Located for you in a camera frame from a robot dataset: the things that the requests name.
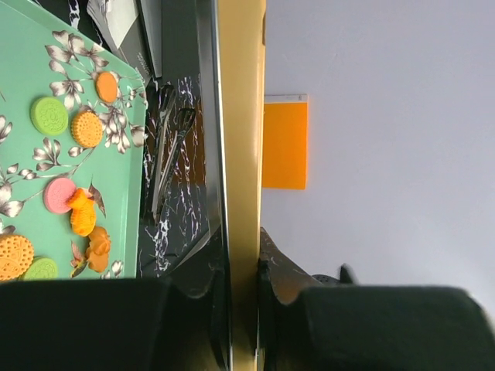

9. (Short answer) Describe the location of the bear print tin lid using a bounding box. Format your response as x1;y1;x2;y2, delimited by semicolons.
195;1;266;370

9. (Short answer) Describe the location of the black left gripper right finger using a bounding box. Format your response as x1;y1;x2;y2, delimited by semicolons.
258;226;495;371

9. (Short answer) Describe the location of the mint green floral tray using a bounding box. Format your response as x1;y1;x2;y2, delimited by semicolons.
1;1;147;279

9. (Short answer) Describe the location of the orange plastic folder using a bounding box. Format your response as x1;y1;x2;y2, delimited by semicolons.
262;94;309;190

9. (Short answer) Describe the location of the orange cookie far tray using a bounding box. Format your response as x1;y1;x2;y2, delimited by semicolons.
95;72;118;104

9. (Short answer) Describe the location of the pink macaron cookie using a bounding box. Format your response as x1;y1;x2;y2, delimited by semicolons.
43;177;77;214

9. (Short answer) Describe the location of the dotted orange biscuit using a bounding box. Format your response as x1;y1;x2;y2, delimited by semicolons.
70;111;103;148
0;234;34;281

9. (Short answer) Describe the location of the orange flower swirl cookie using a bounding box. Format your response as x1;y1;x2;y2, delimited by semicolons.
85;226;111;274

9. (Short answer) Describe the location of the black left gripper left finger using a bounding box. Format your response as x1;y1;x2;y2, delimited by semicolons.
1;271;227;370

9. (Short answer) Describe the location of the orange fish shaped cookie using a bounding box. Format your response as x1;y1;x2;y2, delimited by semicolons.
67;188;97;237

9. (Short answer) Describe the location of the black binder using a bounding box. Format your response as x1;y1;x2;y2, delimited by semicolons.
108;1;200;81

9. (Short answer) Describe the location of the green sandwich cookie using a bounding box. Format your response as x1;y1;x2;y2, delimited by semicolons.
30;97;69;135
19;257;58;281

